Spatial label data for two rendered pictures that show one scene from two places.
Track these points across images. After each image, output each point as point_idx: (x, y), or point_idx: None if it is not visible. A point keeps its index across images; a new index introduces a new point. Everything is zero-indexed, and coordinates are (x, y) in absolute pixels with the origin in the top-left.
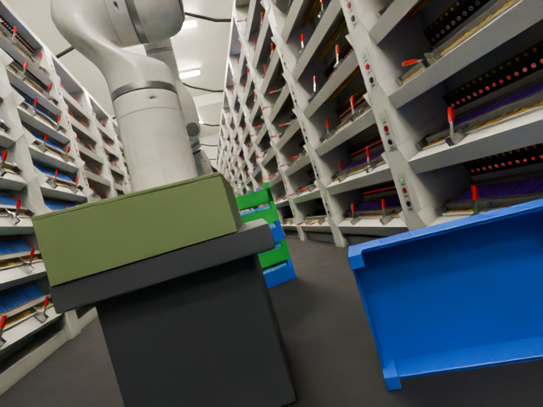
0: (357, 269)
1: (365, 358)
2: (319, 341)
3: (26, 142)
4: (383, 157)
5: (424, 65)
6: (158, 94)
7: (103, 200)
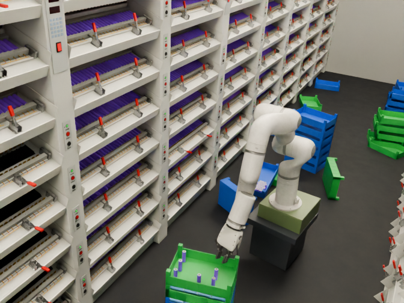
0: None
1: (245, 229)
2: (244, 241)
3: None
4: (160, 198)
5: (182, 152)
6: None
7: (305, 193)
